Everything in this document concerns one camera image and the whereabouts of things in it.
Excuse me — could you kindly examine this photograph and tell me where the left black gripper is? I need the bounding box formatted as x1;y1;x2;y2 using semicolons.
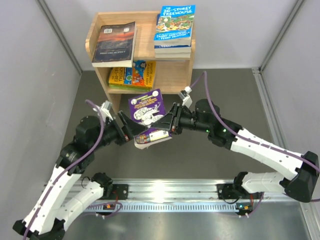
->
89;110;148;152

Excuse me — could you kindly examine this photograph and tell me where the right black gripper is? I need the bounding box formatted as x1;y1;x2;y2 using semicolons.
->
151;103;212;135

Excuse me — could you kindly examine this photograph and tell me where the purple Treehouse book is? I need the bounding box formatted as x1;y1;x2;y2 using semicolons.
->
128;88;172;150

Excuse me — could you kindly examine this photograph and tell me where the lime green 65-Storey Treehouse book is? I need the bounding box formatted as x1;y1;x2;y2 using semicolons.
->
109;84;152;92

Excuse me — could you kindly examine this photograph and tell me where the yellow 130-Storey Treehouse book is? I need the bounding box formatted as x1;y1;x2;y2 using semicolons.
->
108;60;157;89

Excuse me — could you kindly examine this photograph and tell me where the blue 91-Storey Treehouse book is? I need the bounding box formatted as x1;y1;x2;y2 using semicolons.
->
153;14;194;54

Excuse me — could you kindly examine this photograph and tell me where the dark sunset cover book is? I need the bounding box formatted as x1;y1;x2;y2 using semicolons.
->
91;21;138;68

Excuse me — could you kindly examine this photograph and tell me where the blue 26-Storey Treehouse book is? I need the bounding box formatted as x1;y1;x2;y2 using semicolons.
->
153;4;196;46

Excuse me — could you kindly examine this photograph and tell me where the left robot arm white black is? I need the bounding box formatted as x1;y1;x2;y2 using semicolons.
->
12;111;147;240

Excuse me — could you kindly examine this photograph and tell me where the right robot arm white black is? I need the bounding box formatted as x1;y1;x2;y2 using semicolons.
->
151;99;320;203

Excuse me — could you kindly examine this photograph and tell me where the wooden two-tier bookshelf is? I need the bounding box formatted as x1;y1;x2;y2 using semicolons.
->
84;10;197;115

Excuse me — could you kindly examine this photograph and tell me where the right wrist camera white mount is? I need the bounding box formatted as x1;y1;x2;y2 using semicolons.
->
178;86;193;108

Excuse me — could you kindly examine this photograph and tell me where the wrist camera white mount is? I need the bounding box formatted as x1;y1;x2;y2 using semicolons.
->
178;86;193;108
99;100;115;124

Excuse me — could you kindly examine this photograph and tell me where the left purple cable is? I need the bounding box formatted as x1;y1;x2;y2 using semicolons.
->
22;99;124;240

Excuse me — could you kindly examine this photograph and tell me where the purple cable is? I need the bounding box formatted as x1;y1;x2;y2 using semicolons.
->
22;99;124;240
191;71;320;218

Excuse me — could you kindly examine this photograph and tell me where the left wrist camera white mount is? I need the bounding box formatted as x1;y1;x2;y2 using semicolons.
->
99;100;115;124

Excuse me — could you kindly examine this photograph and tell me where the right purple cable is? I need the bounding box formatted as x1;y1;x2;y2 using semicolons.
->
191;71;320;218

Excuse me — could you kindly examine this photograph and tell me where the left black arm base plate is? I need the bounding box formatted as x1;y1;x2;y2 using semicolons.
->
103;184;129;200

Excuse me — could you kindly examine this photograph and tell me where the aluminium mounting rail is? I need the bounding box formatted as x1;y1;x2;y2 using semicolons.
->
72;177;312;204

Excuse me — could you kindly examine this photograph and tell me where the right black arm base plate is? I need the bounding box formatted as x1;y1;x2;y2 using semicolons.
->
216;183;262;200

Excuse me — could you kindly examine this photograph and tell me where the slotted grey cable duct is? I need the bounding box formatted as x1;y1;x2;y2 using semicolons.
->
85;201;253;213

